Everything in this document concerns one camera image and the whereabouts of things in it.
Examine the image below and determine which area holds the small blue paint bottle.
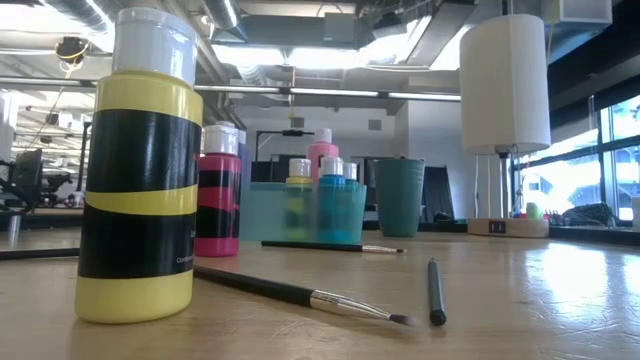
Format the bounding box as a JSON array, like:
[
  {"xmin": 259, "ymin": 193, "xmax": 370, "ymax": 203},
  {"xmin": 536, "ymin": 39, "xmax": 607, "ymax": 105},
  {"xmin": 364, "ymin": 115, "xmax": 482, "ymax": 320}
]
[{"xmin": 317, "ymin": 155, "xmax": 347, "ymax": 245}]

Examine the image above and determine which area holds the small golden yellow paint bottle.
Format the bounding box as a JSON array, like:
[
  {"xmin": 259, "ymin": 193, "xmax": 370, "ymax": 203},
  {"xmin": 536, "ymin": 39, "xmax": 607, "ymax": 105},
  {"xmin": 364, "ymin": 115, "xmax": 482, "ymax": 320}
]
[{"xmin": 284, "ymin": 158, "xmax": 315, "ymax": 244}]

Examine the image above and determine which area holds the large pink paint bottle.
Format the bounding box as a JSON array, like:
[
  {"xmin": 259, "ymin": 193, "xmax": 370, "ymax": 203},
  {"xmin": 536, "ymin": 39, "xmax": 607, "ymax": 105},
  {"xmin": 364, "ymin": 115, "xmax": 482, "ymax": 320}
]
[{"xmin": 305, "ymin": 128, "xmax": 340, "ymax": 184}]

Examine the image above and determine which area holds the black-handled paint brush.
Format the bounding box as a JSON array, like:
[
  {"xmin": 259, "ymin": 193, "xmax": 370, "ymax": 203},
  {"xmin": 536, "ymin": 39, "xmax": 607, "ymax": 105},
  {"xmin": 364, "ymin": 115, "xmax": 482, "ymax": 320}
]
[
  {"xmin": 260, "ymin": 240, "xmax": 407, "ymax": 255},
  {"xmin": 0, "ymin": 247, "xmax": 81, "ymax": 262},
  {"xmin": 192, "ymin": 264, "xmax": 420, "ymax": 327},
  {"xmin": 427, "ymin": 257, "xmax": 448, "ymax": 327}
]

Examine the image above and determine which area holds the large purple paint bottle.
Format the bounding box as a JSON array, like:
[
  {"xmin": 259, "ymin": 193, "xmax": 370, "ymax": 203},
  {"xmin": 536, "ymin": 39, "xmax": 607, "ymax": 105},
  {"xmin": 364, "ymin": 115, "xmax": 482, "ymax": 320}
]
[{"xmin": 235, "ymin": 129, "xmax": 254, "ymax": 185}]

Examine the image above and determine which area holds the small magenta paint bottle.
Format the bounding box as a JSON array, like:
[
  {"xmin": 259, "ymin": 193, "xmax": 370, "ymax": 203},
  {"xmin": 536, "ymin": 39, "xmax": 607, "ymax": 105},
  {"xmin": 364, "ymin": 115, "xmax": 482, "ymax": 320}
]
[{"xmin": 193, "ymin": 123, "xmax": 244, "ymax": 258}]

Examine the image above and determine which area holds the small lemon yellow paint bottle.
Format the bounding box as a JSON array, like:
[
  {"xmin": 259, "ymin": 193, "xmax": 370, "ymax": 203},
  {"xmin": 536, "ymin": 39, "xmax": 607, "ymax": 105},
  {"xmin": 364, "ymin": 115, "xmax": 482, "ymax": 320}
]
[{"xmin": 74, "ymin": 7, "xmax": 204, "ymax": 324}]

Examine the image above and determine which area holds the black monitor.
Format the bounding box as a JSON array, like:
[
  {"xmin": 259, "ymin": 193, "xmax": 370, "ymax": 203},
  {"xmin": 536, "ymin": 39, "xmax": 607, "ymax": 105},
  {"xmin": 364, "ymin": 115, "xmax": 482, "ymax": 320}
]
[{"xmin": 250, "ymin": 153, "xmax": 290, "ymax": 184}]

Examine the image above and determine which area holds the teal translucent plastic tray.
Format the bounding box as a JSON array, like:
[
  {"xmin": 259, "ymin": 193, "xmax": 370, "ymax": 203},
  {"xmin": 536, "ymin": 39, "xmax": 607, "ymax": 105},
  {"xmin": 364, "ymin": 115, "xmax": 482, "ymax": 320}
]
[{"xmin": 238, "ymin": 181, "xmax": 368, "ymax": 245}]

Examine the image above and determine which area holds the dark green cup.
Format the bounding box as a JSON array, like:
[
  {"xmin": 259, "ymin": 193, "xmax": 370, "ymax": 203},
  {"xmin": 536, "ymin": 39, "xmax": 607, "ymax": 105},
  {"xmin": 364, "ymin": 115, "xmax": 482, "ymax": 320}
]
[{"xmin": 373, "ymin": 157, "xmax": 426, "ymax": 238}]

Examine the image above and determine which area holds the ceiling light bar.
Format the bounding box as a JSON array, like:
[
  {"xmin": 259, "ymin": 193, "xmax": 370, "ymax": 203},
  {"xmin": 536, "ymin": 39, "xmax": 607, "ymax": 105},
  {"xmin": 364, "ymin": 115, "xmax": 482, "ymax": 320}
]
[{"xmin": 193, "ymin": 83, "xmax": 462, "ymax": 101}]

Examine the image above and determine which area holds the black chair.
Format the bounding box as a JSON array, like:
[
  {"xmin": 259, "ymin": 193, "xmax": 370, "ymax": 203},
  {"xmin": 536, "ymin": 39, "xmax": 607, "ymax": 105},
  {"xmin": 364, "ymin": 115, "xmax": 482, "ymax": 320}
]
[{"xmin": 423, "ymin": 165, "xmax": 454, "ymax": 225}]

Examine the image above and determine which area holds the white shade wooden lamp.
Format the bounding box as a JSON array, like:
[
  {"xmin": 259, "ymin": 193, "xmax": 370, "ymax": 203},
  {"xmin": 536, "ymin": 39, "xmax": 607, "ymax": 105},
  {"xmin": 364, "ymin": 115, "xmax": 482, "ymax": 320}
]
[{"xmin": 458, "ymin": 13, "xmax": 553, "ymax": 239}]

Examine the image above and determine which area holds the black ceiling device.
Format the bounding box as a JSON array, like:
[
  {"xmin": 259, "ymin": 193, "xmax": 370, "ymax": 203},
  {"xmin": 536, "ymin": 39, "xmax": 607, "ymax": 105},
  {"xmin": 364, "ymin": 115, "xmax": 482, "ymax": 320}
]
[{"xmin": 55, "ymin": 35, "xmax": 90, "ymax": 64}]

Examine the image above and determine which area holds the window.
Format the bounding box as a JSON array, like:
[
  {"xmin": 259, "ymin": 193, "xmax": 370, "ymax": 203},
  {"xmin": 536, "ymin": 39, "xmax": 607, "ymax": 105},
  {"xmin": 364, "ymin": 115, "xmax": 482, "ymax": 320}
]
[{"xmin": 509, "ymin": 94, "xmax": 640, "ymax": 224}]

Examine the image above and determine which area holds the white ceiling unit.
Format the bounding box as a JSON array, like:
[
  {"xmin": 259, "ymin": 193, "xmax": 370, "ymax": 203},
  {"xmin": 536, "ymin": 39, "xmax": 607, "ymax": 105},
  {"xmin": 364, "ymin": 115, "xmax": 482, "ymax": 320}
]
[{"xmin": 542, "ymin": 0, "xmax": 614, "ymax": 26}]

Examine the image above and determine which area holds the black camera rig frame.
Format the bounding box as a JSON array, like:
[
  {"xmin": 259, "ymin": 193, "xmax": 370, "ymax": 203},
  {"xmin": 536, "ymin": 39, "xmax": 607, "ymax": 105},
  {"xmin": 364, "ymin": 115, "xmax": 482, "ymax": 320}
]
[{"xmin": 255, "ymin": 128, "xmax": 321, "ymax": 164}]

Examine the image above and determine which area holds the silver ceiling duct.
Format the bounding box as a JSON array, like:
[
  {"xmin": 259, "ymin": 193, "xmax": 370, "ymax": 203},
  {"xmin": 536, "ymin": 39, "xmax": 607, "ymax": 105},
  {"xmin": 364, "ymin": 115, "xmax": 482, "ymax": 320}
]
[{"xmin": 202, "ymin": 0, "xmax": 241, "ymax": 30}]

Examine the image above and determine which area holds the black cable bundle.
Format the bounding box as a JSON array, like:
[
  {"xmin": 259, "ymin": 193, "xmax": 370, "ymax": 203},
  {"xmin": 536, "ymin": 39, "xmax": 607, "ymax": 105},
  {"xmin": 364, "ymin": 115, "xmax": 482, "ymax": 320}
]
[{"xmin": 562, "ymin": 202, "xmax": 619, "ymax": 227}]

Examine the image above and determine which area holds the black aluminium table frame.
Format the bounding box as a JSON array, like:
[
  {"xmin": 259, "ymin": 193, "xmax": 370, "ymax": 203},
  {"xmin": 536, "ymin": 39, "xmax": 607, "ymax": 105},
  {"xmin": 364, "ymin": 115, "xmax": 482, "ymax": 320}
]
[{"xmin": 547, "ymin": 224, "xmax": 640, "ymax": 247}]

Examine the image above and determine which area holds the silver metal post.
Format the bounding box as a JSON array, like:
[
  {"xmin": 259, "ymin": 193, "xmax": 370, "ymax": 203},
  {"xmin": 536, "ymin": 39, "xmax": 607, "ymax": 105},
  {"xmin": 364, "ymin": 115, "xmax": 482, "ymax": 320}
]
[{"xmin": 8, "ymin": 214, "xmax": 22, "ymax": 247}]

